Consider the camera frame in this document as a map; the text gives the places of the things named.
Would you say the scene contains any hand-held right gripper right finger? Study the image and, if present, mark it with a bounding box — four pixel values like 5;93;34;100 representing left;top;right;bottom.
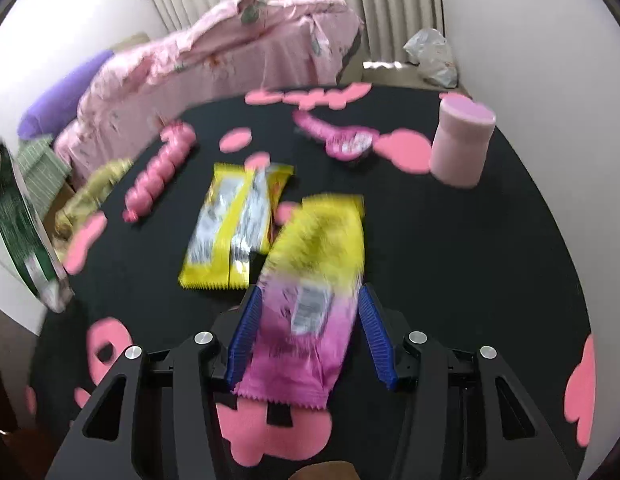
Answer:
359;284;575;480

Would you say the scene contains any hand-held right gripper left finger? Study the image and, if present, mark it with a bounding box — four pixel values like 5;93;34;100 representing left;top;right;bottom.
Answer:
45;287;263;480

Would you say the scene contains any pink and yellow snack packet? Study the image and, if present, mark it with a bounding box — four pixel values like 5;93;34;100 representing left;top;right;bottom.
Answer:
232;194;365;411

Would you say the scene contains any yellow plastic bag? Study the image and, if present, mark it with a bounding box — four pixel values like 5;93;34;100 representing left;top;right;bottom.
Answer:
54;158;133;256

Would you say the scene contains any green snack packet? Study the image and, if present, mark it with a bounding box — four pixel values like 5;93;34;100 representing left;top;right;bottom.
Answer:
0;132;73;313

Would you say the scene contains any pink caterpillar toy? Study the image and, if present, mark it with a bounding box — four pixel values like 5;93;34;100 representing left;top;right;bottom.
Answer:
122;121;197;224

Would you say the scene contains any pink plastic scoop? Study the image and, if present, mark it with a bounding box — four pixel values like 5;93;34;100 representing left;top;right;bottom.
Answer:
292;110;381;163

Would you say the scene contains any pink cylinder container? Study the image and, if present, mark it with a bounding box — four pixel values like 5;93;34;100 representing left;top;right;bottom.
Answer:
430;94;496;188

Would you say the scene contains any green checked cloth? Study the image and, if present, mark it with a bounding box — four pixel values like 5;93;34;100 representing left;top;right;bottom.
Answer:
15;137;73;206

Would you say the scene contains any pink floral duvet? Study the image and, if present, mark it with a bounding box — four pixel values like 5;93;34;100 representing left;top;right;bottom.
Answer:
55;0;365;181

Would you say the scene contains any white plastic bag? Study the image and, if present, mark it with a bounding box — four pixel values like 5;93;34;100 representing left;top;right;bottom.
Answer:
404;27;459;87

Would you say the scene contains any purple pillow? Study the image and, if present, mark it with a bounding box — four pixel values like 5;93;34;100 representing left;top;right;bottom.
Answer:
17;50;116;141

